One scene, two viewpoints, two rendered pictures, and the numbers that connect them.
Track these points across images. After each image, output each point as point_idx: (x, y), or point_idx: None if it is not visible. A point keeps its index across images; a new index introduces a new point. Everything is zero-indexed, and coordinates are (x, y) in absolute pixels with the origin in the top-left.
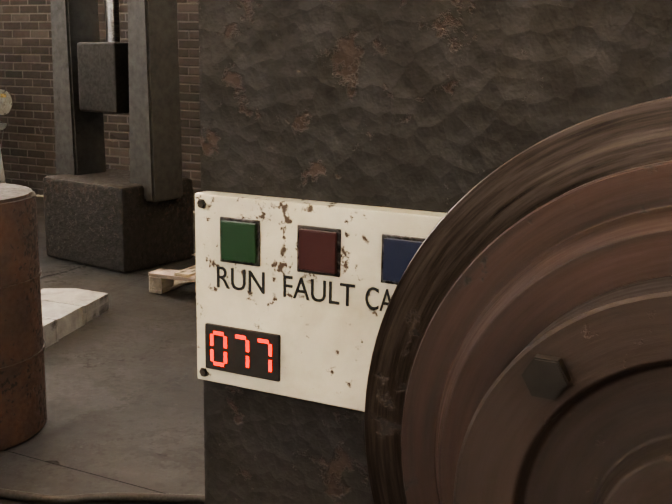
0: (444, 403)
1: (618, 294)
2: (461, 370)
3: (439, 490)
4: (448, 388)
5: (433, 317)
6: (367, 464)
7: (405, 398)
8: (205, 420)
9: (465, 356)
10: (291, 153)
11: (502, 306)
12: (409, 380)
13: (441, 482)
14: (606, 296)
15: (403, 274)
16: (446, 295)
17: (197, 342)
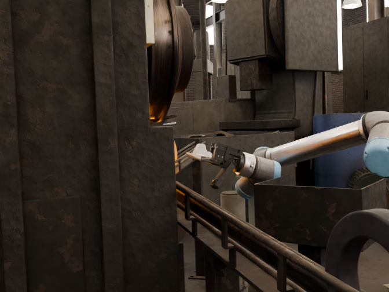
0: (179, 30)
1: (177, 6)
2: (179, 21)
3: (180, 50)
4: (178, 26)
5: (175, 11)
6: (177, 50)
7: (178, 30)
8: (147, 65)
9: (178, 19)
10: None
11: (176, 8)
12: (178, 25)
13: (182, 47)
14: (176, 7)
15: (172, 0)
16: (174, 6)
17: (153, 26)
